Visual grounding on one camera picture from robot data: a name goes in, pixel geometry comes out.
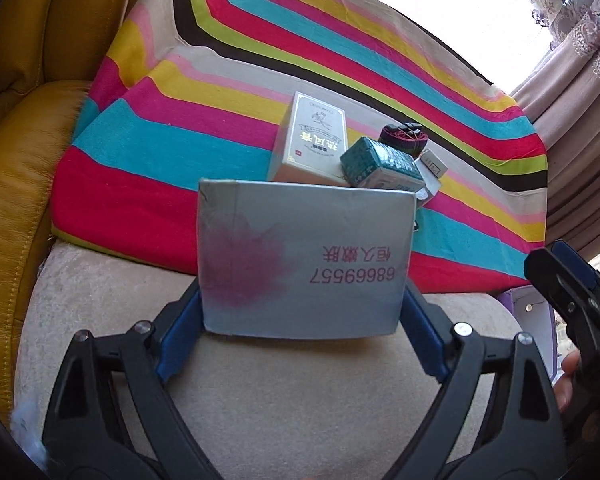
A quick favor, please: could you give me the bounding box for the tall white tea box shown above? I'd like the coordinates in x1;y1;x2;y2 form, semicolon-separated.
268;92;349;186

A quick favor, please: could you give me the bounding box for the purple white storage box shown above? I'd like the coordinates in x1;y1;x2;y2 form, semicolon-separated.
498;285;558;380

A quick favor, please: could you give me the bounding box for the rainbow strap roll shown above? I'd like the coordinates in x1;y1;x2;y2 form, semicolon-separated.
378;121;429;158

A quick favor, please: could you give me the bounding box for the beige floral curtain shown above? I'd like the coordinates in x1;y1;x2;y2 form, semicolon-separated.
514;0;600;259

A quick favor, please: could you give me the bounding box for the rainbow striped cloth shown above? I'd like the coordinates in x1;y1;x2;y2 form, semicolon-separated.
49;0;549;295

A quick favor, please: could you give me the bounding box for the person's right hand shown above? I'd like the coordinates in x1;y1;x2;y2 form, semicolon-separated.
553;349;581;413

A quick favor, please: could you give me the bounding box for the small white box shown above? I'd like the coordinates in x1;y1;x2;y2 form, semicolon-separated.
415;148;448;207

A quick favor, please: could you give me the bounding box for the yellow leather armchair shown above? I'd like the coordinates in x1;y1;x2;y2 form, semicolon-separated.
0;0;136;420

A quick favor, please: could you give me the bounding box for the large white box pink print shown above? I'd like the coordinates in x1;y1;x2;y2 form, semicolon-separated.
197;180;416;340

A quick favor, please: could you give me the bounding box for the teal patterned box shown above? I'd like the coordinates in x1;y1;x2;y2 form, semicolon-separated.
340;136;425;193

